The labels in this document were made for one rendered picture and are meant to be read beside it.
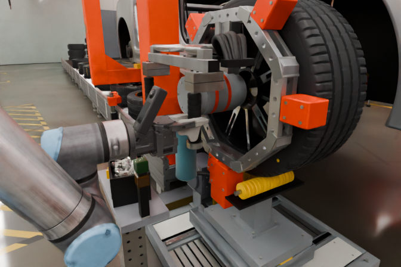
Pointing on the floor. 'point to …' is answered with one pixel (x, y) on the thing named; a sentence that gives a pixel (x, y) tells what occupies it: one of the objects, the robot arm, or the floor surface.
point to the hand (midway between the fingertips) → (200, 117)
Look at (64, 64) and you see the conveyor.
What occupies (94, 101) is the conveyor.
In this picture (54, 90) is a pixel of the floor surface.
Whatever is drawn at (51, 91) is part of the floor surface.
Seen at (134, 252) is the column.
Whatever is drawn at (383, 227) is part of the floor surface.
